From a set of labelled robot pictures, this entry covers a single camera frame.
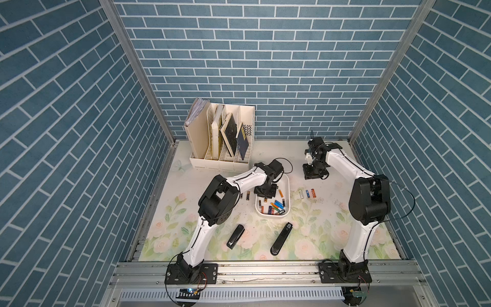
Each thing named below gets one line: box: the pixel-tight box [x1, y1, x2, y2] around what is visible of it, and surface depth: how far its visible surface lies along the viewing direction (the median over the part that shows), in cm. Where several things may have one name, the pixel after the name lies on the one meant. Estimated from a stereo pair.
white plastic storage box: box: [254, 173, 291, 219], surface depth 93 cm
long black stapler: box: [270, 221, 293, 256], surface depth 81 cm
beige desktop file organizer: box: [184, 97, 256, 173], surface depth 104 cm
